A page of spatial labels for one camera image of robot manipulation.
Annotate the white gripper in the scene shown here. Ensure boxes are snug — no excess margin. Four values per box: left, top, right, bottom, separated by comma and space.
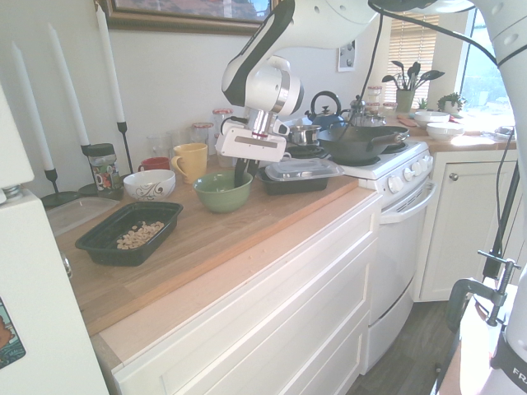
214, 126, 287, 187

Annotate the green ceramic bowl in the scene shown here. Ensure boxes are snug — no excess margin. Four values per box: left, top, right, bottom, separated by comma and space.
193, 170, 254, 214

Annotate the ring cereal pile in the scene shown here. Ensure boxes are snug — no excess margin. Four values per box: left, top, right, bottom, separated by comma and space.
116, 221, 166, 251

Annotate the lidded black plastic container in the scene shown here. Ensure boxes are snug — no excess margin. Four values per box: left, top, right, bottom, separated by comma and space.
257, 167, 335, 196

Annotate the yellow mug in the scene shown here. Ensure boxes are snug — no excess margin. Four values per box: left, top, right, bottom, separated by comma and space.
170, 142, 208, 185

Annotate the clear container lid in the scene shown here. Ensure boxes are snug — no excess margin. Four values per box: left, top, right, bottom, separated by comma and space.
264, 159, 346, 181

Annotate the small steel pot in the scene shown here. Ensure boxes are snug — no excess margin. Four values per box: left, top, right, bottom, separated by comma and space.
287, 124, 323, 147

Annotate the clear drinking glass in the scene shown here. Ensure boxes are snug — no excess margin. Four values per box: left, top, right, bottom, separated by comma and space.
147, 133, 172, 160
166, 128, 193, 147

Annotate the red mug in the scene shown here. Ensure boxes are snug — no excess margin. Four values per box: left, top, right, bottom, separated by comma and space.
137, 156, 171, 173

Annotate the blue kettle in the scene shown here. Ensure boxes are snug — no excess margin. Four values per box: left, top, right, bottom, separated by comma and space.
305, 91, 349, 128

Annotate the white bowl swirl print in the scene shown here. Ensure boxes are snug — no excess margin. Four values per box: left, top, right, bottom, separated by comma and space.
123, 169, 177, 202

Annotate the black wok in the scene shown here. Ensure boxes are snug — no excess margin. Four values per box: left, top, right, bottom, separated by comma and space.
317, 125, 411, 165

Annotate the glass french press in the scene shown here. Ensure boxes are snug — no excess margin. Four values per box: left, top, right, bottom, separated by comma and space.
349, 94, 368, 124

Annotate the black-lidded jar floral label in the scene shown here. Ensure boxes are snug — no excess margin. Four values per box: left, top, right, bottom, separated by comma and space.
86, 142, 124, 193

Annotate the white drawer cabinet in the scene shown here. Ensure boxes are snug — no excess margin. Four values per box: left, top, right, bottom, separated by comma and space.
110, 193, 384, 395

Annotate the white stove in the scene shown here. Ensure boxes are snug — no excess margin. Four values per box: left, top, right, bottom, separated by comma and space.
287, 137, 437, 375

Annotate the open black plastic tray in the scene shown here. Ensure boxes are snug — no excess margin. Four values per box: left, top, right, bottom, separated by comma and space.
74, 201, 184, 267

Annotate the framed picture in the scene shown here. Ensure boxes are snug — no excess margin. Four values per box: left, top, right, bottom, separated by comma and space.
105, 0, 275, 36

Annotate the tall white candle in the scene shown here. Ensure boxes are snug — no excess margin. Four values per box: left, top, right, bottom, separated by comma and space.
47, 22, 91, 146
95, 2, 125, 123
11, 40, 54, 172

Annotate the loose clear plastic lid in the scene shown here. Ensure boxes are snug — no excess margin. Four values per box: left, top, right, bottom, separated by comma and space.
45, 196, 121, 236

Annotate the pale utensil holder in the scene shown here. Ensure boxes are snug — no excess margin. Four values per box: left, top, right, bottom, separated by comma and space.
395, 89, 416, 113

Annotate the plain white bowl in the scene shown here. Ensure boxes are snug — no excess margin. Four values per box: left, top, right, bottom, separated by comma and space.
413, 109, 451, 127
426, 122, 466, 143

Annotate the window blind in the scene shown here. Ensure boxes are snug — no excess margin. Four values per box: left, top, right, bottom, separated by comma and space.
389, 11, 441, 83

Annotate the potted green plant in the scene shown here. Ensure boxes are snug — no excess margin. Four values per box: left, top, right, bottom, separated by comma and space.
436, 92, 467, 115

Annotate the white cabinet door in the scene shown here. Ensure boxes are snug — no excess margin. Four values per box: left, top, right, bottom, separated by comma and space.
417, 150, 520, 304

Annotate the white slanted panel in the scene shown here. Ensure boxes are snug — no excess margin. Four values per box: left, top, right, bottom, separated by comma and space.
0, 81, 36, 203

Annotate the white fridge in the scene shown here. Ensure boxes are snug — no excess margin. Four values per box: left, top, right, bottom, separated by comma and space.
0, 187, 110, 395

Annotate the black stand pole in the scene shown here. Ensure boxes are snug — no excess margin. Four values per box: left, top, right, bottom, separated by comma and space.
483, 162, 522, 277

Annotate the black metal clamp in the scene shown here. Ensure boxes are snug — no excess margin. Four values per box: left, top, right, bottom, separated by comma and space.
446, 249, 522, 335

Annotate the colourful fridge magnet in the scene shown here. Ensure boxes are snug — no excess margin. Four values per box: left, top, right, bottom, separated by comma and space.
0, 295, 27, 369

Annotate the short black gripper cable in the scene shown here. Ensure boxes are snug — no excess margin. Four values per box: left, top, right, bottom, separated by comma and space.
221, 116, 249, 137

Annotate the white wall card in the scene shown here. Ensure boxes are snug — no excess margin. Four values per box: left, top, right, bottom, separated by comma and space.
338, 39, 357, 73

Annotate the long black cable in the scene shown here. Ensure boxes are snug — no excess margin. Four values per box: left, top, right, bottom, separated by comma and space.
345, 0, 501, 129

